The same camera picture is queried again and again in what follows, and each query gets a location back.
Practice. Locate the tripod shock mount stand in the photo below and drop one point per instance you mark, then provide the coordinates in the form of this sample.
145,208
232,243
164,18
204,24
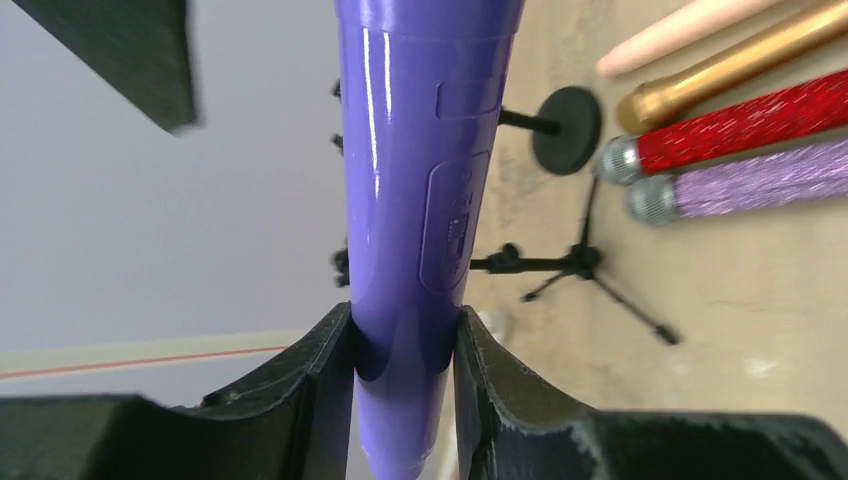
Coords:
570,265

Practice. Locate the purple glitter microphone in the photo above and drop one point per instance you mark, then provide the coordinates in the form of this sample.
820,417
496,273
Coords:
813,172

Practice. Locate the gold metallic microphone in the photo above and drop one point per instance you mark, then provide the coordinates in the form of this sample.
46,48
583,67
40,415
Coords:
659,102

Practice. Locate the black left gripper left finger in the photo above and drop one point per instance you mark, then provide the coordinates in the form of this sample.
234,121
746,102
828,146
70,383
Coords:
287,419

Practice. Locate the cream peach plastic microphone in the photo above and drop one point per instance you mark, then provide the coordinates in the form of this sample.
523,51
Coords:
687,25

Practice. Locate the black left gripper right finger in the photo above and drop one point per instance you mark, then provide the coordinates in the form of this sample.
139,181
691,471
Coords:
513,424

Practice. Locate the round base shock mount stand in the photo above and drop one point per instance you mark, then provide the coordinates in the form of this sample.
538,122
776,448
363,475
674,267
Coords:
565,132

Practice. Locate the red glitter microphone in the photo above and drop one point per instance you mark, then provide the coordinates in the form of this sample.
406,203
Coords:
804,109

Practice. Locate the violet plastic microphone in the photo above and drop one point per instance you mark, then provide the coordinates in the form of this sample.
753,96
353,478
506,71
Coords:
422,84

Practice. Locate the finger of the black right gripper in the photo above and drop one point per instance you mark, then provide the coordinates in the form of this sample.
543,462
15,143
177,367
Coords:
142,49

